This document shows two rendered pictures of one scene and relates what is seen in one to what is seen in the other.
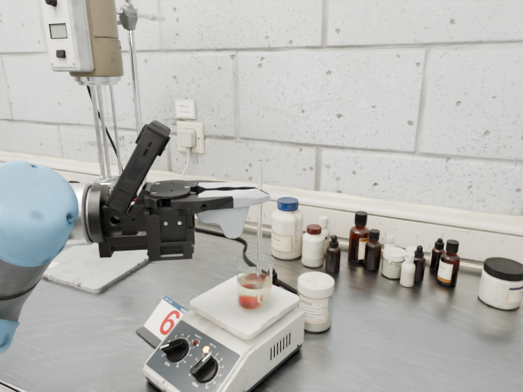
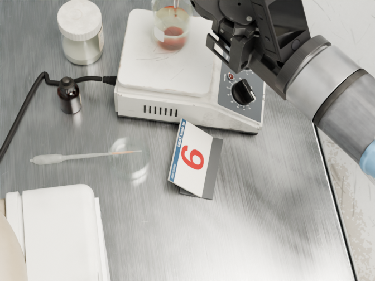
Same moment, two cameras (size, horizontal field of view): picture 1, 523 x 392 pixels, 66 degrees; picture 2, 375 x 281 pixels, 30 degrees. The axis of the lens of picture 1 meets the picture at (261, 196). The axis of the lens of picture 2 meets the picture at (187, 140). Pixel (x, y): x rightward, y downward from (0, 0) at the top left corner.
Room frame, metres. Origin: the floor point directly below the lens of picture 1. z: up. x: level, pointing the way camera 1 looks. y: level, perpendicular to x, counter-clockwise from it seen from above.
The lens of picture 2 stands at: (0.81, 0.43, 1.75)
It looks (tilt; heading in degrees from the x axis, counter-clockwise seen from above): 64 degrees down; 229
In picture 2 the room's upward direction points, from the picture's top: 8 degrees clockwise
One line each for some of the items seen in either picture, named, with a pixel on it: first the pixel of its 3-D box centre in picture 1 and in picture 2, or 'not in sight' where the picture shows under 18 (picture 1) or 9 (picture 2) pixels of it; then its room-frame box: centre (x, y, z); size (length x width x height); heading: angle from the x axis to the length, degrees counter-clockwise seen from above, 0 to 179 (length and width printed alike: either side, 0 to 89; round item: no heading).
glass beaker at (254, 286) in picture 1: (255, 281); (172, 19); (0.49, 0.01, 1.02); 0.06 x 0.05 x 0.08; 42
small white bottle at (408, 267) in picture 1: (408, 268); not in sight; (0.70, -0.29, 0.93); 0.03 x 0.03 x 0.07
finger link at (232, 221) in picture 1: (234, 215); not in sight; (0.47, 0.03, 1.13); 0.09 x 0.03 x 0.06; 98
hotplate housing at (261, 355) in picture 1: (233, 336); (186, 72); (0.49, 0.04, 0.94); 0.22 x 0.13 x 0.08; 140
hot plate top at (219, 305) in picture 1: (244, 302); (168, 52); (0.51, 0.02, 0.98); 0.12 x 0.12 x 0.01; 50
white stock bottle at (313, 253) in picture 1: (313, 245); not in sight; (0.79, -0.11, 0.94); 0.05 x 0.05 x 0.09
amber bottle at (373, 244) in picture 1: (373, 249); not in sight; (0.78, -0.24, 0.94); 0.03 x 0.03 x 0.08
